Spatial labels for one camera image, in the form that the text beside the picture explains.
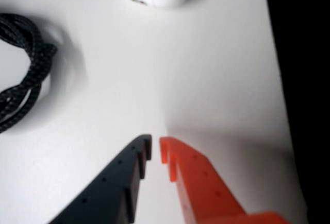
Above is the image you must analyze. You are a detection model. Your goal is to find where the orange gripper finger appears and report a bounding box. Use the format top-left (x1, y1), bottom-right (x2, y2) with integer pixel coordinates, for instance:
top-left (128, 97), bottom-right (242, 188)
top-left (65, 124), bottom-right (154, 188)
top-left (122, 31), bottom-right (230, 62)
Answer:
top-left (159, 136), bottom-right (292, 224)

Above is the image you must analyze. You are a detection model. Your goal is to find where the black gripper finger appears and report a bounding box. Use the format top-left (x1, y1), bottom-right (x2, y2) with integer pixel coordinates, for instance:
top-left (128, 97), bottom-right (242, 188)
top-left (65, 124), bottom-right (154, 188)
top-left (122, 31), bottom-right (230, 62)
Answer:
top-left (48, 134), bottom-right (153, 224)

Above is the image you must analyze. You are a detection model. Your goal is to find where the black braided usb-c cable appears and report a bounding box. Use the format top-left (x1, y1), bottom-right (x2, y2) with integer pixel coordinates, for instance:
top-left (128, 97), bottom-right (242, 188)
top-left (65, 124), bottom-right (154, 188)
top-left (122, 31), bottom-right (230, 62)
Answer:
top-left (0, 12), bottom-right (58, 134)

